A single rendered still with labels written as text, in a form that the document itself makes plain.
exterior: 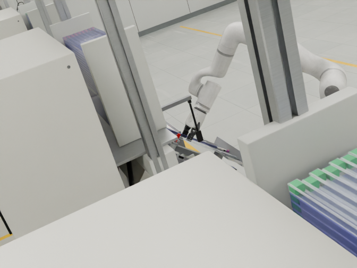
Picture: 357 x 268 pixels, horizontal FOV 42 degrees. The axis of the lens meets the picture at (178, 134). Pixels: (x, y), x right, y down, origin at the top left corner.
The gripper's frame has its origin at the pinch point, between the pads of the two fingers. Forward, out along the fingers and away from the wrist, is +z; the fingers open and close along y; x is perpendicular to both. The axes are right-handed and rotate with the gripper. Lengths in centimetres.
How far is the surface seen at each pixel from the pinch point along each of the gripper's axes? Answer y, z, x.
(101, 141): 98, 1, -78
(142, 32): -710, -86, 195
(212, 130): -180, 1, 124
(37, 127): 98, 4, -95
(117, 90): 87, -12, -77
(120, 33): 102, -26, -87
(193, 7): -712, -183, 270
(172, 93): -323, -10, 135
